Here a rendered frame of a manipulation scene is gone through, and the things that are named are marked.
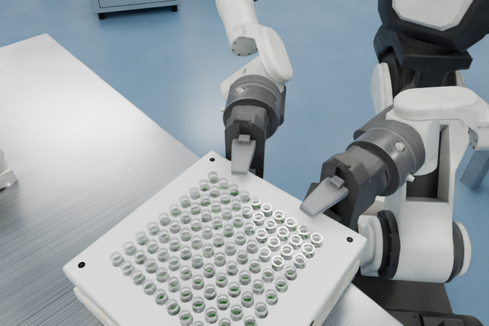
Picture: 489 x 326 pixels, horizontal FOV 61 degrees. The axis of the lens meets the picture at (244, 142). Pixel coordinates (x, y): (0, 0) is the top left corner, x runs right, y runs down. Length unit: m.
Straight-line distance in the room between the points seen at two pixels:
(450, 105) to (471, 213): 1.29
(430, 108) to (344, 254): 0.25
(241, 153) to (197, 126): 1.53
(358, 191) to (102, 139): 0.45
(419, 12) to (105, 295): 0.67
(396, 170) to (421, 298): 0.85
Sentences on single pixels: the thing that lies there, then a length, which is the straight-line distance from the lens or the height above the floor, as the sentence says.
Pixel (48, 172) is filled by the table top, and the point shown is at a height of 0.83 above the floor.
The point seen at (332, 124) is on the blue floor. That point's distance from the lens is 2.12.
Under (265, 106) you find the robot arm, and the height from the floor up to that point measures 0.93.
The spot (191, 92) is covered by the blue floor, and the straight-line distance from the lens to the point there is 2.32.
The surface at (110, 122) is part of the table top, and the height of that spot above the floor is 0.83.
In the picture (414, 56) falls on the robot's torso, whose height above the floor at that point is 0.90.
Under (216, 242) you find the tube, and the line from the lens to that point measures 0.48.
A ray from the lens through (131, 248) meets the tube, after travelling 0.51.
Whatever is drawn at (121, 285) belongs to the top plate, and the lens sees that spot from 0.48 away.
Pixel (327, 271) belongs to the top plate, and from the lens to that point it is 0.48.
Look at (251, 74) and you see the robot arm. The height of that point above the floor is 0.94.
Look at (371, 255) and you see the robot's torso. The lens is 0.92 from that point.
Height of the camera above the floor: 1.30
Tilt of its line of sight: 41 degrees down
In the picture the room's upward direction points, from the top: straight up
